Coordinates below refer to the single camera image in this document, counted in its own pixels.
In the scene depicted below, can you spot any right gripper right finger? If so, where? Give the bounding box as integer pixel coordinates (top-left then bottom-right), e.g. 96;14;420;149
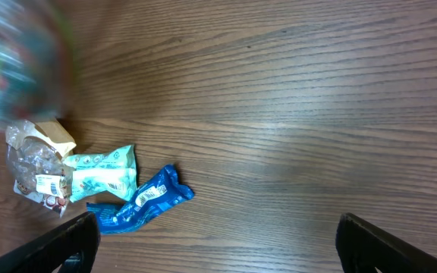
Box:
335;213;437;273

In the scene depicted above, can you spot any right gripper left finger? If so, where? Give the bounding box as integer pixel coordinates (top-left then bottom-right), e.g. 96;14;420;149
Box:
0;212;100;273

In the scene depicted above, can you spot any beige cookie snack bag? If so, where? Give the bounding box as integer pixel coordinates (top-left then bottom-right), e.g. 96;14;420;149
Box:
5;119;77;215

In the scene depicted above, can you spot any teal white snack packet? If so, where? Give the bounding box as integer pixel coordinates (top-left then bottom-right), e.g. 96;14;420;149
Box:
63;145;137;202

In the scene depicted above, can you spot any blue snack wrapper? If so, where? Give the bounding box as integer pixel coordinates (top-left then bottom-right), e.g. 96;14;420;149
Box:
86;165;194;234

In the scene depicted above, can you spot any green Haribo candy bag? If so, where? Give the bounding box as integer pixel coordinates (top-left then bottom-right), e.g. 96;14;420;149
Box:
0;0;76;130

